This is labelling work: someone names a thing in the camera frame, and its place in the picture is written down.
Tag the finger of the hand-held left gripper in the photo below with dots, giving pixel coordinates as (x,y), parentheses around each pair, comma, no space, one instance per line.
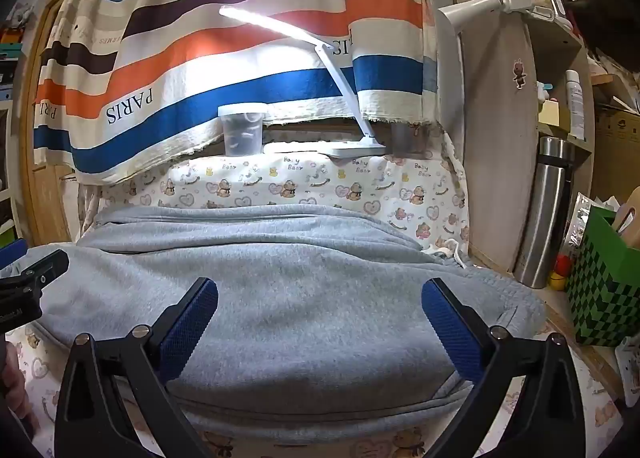
(37,274)
(11,250)

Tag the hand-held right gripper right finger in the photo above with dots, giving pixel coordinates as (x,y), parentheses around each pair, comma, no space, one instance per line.
(450,333)

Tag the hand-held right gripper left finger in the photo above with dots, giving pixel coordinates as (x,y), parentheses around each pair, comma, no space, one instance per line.
(189,330)

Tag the grey pants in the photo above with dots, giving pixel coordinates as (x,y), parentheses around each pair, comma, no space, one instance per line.
(300,298)

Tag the person's left hand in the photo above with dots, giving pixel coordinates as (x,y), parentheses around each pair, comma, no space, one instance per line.
(14,383)

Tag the wooden door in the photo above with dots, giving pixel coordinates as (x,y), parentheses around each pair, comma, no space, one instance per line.
(50,198)

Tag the red and yellow toy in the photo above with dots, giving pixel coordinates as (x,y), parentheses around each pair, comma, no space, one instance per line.
(560,273)

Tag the steel thermos bottle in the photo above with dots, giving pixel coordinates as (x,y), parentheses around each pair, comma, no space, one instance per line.
(542,218)

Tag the green checkered box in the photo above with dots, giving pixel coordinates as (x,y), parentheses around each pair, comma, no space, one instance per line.
(600,288)

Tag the clear plastic bag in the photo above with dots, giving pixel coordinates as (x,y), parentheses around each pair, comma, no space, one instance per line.
(580,223)

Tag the wooden shelf unit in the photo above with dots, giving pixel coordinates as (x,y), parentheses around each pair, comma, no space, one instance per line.
(495,163)

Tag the white bear print bib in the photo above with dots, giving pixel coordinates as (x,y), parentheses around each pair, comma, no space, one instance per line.
(628,360)

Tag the bear print blanket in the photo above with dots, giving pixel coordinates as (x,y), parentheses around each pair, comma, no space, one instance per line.
(310,188)

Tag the white desk lamp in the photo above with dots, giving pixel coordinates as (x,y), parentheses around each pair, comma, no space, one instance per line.
(356,151)

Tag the clear plastic cup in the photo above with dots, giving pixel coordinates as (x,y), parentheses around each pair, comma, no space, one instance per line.
(241,131)

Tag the wooden spatula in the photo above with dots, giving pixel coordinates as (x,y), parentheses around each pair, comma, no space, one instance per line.
(625,218)

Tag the striped printed curtain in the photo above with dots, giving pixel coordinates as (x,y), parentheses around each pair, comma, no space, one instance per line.
(200,103)

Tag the yellow box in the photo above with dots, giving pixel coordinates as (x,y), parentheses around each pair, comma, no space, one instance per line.
(552,116)

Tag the cardboard box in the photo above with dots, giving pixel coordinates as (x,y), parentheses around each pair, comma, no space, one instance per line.
(617,148)

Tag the white spray bottle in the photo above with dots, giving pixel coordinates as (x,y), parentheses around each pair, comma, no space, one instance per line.
(574,103)

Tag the bear sticker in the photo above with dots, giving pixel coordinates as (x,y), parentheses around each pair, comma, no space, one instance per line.
(520,73)

